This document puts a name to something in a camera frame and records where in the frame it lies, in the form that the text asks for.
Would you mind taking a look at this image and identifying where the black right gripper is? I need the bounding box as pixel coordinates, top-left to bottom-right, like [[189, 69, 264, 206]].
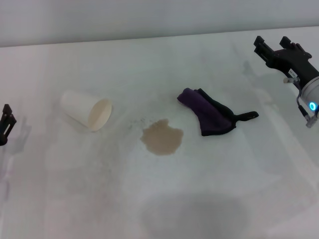
[[253, 36, 319, 88]]

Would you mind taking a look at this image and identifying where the white paper cup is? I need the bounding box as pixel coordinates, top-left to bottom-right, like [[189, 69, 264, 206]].
[[60, 89, 113, 132]]

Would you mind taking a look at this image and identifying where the purple rag with black edge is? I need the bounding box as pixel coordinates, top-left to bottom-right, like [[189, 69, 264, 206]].
[[177, 87, 259, 137]]

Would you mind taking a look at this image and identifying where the brown water stain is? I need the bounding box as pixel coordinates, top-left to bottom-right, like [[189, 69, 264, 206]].
[[140, 119, 184, 157]]

